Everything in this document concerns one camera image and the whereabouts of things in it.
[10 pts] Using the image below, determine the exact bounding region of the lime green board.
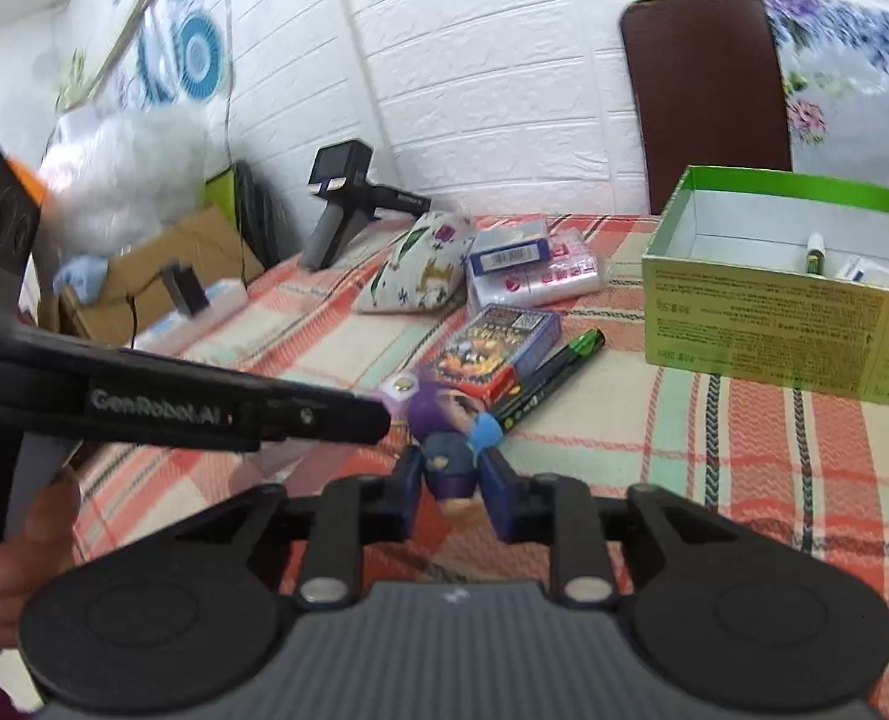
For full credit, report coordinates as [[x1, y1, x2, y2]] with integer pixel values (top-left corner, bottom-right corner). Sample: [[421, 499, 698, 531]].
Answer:
[[204, 169, 239, 211]]

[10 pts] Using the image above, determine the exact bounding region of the thin black hanging cable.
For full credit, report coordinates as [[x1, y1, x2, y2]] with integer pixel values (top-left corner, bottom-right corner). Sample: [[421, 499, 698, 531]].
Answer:
[[217, 0, 267, 278]]

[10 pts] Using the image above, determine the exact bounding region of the purple toy figure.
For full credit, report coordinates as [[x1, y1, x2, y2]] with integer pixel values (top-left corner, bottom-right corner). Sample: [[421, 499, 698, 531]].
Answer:
[[379, 373, 507, 517]]

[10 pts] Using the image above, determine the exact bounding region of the light blue cloth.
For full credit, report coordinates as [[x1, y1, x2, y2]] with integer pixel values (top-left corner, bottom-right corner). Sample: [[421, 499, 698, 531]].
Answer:
[[54, 255, 111, 301]]

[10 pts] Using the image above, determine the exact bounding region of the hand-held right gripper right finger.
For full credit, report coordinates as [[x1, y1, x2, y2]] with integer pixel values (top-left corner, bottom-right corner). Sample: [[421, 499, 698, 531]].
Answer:
[[480, 448, 723, 610]]

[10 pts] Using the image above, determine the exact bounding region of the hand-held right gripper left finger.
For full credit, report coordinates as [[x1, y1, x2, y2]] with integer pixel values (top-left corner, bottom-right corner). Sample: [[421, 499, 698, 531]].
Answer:
[[181, 446, 424, 610]]

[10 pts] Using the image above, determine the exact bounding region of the white plastic bag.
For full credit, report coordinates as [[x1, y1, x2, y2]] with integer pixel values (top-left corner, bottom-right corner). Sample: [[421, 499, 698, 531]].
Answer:
[[39, 101, 212, 256]]

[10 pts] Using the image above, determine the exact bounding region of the white power strip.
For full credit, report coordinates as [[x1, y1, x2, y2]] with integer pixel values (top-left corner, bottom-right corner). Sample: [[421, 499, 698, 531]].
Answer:
[[136, 279, 250, 350]]

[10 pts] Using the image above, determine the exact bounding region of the black handheld device with screen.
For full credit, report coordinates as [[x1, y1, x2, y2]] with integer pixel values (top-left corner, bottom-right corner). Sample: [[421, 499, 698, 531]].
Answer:
[[301, 140, 432, 271]]

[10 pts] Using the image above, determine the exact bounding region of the plaid blanket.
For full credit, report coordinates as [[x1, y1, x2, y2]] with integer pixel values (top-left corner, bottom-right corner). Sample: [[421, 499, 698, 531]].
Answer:
[[73, 214, 889, 720]]

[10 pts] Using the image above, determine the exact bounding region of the black green marker pen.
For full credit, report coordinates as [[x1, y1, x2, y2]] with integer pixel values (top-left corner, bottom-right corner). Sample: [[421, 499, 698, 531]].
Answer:
[[489, 328, 605, 434]]

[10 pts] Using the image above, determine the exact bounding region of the floral printed bedding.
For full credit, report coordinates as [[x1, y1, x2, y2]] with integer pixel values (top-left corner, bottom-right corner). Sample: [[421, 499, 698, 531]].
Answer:
[[763, 0, 889, 192]]

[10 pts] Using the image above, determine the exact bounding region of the dark brown board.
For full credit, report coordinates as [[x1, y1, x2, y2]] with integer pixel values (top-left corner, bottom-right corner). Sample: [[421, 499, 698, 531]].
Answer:
[[619, 0, 794, 217]]

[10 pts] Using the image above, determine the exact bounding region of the blue box white label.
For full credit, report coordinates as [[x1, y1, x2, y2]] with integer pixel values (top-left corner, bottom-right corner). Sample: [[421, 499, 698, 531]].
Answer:
[[468, 236, 554, 276]]

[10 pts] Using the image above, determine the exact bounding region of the person's left hand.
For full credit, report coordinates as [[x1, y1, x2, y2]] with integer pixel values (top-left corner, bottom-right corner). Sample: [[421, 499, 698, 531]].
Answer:
[[0, 476, 83, 651]]

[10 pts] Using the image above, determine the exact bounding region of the wooden wall trim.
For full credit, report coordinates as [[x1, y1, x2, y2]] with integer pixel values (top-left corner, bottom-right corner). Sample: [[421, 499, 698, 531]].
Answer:
[[91, 0, 190, 83]]

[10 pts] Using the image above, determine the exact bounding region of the colourful playing card box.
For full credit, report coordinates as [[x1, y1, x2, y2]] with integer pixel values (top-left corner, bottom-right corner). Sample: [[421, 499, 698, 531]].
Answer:
[[423, 304, 563, 410]]

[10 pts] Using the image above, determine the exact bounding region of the wall poster with blue fans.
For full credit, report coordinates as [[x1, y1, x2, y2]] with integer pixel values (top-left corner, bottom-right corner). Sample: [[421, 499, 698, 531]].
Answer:
[[58, 0, 234, 112]]

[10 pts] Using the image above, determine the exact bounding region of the black power adapter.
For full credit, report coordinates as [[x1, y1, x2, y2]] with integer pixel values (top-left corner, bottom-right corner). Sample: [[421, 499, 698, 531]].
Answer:
[[160, 262, 211, 316]]

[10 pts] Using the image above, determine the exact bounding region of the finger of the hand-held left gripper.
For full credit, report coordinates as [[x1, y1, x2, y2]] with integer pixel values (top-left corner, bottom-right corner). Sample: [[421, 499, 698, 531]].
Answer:
[[125, 349, 391, 446]]

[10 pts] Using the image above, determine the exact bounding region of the printed white fabric pouch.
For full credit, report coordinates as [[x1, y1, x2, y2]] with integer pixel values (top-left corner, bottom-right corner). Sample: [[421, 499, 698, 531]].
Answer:
[[354, 210, 475, 316]]

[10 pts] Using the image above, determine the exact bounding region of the clear tissue packet red print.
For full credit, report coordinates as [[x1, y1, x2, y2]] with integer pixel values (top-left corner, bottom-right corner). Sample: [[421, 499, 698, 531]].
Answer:
[[465, 214, 612, 312]]

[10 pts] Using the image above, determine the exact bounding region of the green cardboard box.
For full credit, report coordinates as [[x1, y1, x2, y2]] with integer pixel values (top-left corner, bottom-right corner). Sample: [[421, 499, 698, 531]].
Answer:
[[641, 165, 889, 415]]

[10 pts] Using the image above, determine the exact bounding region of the brown cardboard box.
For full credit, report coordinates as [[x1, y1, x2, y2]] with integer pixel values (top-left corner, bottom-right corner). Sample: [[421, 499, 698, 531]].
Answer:
[[58, 206, 265, 350]]

